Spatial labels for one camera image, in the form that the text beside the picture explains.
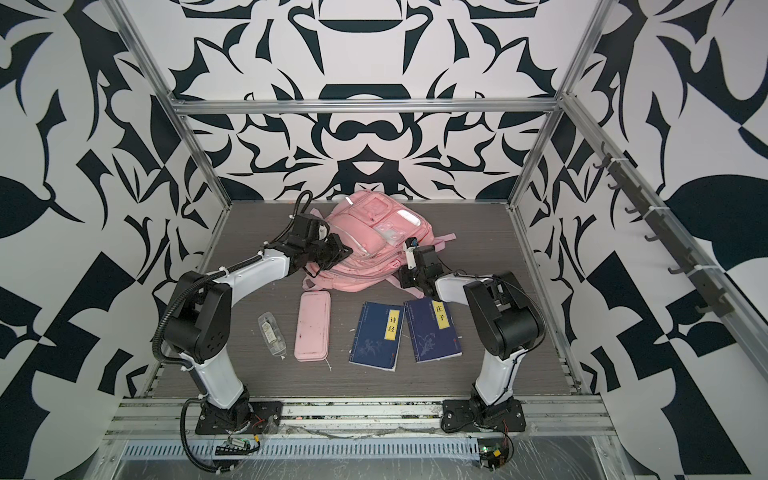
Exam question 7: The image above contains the blue book yellow label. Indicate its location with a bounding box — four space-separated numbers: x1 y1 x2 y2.
349 302 405 371

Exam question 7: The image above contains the white slotted cable duct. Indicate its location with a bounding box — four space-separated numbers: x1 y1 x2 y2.
122 437 481 461

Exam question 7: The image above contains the pink pencil case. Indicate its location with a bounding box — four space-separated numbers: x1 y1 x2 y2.
294 291 331 362

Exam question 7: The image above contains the electronics board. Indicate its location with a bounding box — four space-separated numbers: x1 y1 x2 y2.
479 439 515 471
215 437 261 456

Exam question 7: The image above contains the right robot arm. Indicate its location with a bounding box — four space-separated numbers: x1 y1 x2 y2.
396 245 546 412

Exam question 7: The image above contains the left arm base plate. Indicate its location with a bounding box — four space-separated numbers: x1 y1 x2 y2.
195 400 283 435

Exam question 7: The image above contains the left electronics board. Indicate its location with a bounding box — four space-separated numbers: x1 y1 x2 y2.
215 437 261 456

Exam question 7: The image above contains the purple book yellow label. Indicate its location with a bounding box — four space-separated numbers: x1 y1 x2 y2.
404 297 462 363

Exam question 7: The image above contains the pink student backpack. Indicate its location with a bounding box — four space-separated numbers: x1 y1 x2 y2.
302 190 456 293

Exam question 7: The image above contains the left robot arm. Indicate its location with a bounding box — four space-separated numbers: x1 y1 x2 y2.
151 213 353 411

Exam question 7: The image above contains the clear plastic small case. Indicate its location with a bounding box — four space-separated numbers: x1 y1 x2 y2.
258 312 287 359

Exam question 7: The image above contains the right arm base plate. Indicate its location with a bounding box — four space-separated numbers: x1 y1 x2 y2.
440 398 527 433

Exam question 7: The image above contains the aluminium front rail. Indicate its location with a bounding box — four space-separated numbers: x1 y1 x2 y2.
105 395 616 439

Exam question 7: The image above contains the black coat hook rail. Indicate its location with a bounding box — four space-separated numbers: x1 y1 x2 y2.
595 151 744 318

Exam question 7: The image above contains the black corrugated cable left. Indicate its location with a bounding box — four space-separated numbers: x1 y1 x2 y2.
178 398 241 475

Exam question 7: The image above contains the right electronics board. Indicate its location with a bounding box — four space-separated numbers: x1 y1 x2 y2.
479 439 515 471

